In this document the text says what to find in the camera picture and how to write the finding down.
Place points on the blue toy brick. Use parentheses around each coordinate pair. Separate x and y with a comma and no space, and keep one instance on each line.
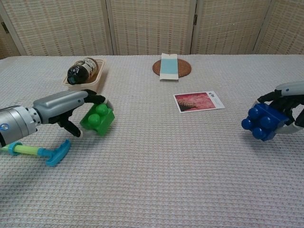
(266,121)

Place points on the white woven tablecloth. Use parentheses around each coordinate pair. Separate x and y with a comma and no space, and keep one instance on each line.
(166,178)

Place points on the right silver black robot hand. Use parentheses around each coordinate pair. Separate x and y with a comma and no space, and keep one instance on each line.
(292,99)

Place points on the red photo postcard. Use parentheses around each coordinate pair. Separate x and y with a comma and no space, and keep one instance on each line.
(197,102)

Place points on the beige woven folding screen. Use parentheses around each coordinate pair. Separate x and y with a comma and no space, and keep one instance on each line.
(152,23)

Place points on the round brown woven coaster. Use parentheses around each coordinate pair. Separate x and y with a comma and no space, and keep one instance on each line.
(185,67)

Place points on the light blue white card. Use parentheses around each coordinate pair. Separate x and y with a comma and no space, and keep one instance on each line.
(169,67)

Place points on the green toy brick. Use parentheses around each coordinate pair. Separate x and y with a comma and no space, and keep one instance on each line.
(104,121)

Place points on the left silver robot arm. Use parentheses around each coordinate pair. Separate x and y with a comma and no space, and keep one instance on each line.
(16,123)

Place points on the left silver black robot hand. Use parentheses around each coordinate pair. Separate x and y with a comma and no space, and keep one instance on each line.
(59,104)

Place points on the blue green toy water pump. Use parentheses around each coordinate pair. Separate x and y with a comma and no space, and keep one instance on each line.
(54,154)

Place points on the beige plastic tray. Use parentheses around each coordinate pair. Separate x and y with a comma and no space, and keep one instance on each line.
(99,78)

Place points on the dark brown labelled bottle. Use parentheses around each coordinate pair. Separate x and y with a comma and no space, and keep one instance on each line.
(80,71)

